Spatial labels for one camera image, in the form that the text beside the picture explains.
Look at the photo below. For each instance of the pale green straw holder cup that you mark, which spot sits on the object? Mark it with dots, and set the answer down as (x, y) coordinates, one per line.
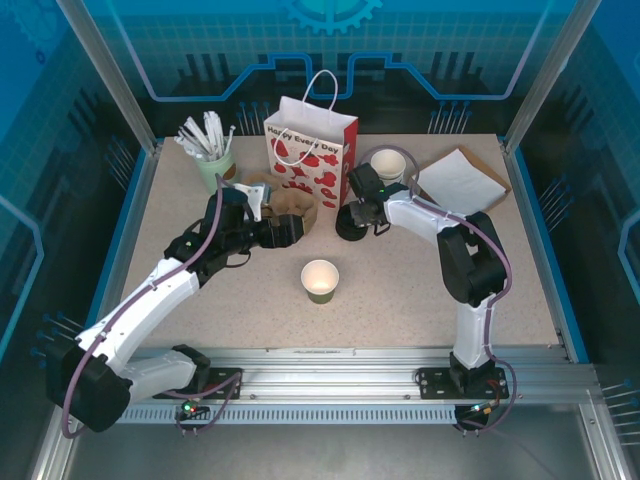
(215, 175)

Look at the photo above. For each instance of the green paper coffee cup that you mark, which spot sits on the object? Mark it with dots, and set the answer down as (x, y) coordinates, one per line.
(320, 280)

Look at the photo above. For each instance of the white red-printed paper bag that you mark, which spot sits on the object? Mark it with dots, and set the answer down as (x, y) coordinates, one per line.
(300, 150)

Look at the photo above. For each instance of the aluminium frame post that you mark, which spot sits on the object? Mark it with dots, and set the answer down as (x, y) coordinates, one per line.
(52, 450)
(607, 440)
(545, 75)
(110, 75)

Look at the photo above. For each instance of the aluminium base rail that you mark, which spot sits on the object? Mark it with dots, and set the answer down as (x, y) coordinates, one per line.
(340, 375)

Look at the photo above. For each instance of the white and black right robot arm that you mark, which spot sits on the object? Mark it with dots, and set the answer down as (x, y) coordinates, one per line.
(425, 220)

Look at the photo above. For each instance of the stack of black cup lids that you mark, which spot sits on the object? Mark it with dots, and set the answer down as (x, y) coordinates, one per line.
(350, 234)

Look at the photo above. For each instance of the stack of green paper cups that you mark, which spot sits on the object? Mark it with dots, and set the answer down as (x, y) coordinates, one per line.
(387, 162)

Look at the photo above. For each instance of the small LED connector board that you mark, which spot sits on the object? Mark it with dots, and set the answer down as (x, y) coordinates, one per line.
(192, 410)
(482, 409)

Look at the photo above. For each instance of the brown pulp cup carrier stack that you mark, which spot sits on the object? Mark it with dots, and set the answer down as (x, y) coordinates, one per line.
(302, 205)

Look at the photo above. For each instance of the brown cardboard tray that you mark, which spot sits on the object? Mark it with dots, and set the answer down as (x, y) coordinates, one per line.
(492, 175)

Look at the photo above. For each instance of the white napkin stack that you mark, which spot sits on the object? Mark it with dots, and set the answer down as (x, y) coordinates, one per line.
(460, 185)

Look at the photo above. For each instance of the blue and aluminium side rail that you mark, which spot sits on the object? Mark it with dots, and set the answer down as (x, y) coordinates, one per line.
(545, 250)
(135, 200)

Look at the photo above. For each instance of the white paper-wrapped straw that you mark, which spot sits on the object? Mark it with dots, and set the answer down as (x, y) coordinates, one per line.
(197, 132)
(219, 132)
(186, 142)
(230, 135)
(208, 125)

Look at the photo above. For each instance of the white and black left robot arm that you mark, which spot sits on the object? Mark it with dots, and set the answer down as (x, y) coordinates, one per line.
(150, 300)

